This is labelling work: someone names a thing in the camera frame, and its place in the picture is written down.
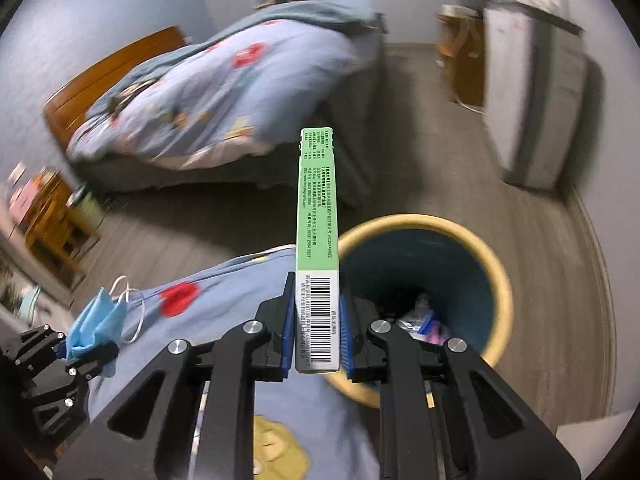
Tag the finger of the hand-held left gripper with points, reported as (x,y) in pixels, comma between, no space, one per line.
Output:
(75,390)
(35,355)

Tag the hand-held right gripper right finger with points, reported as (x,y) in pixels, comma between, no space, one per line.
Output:
(347,340)

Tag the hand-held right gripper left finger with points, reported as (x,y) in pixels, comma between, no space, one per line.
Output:
(289,330)

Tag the blue face mask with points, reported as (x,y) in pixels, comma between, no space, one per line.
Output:
(95,320)

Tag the blue and white snack packet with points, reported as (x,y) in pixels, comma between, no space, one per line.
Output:
(417,327)

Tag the green and white medicine box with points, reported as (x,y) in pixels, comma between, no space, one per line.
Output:
(317,210)

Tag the yellow-rimmed teal trash bin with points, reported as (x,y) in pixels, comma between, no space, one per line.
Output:
(450,270)

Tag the blue cartoon printed blanket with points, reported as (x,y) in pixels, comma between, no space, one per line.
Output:
(225,300)

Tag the small white bottle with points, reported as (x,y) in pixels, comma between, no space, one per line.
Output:
(424,304)

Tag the wooden bedside table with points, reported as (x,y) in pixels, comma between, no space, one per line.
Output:
(50,230)

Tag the pink box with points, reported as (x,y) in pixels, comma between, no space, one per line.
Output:
(22,200)

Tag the green and white jar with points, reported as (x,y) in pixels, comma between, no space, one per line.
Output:
(85,207)

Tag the wooden bed with grey skirt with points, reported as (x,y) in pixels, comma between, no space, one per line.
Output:
(360,125)

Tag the blue printed duvet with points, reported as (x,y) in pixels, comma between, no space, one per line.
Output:
(250,95)

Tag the brown wooden cabinet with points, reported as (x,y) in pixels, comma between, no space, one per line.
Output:
(470,70)

